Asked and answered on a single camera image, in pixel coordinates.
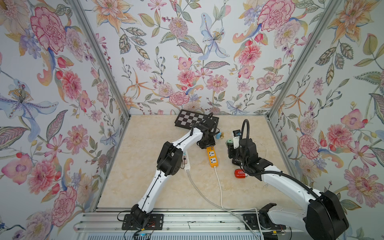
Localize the black white chessboard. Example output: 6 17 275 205
175 110 220 134

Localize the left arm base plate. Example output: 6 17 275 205
122 214 164 231

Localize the white power strip cord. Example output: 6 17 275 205
213 166 266 240

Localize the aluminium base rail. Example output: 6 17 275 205
74 209 311 240

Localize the orange power strip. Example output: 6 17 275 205
207 146 219 168

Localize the red electric shaver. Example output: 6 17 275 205
234 169 248 179

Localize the brown charger on white strip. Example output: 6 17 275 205
183 153 188 164

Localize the grey power strip cord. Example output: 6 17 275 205
186 169 262 240

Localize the white power strip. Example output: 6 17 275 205
182 152 191 171

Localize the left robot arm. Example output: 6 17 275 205
130 114 218 228

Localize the left aluminium corner post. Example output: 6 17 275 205
69 0 131 120

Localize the right aluminium corner post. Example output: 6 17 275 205
266 1 339 121

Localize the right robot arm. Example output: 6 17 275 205
226 139 350 240

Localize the light green USB charger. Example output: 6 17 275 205
226 140 234 149

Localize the aluminium corner post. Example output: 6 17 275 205
266 1 339 121
69 0 131 120

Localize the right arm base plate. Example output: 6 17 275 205
243 213 287 231

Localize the thin white USB cable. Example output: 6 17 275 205
254 140 269 188

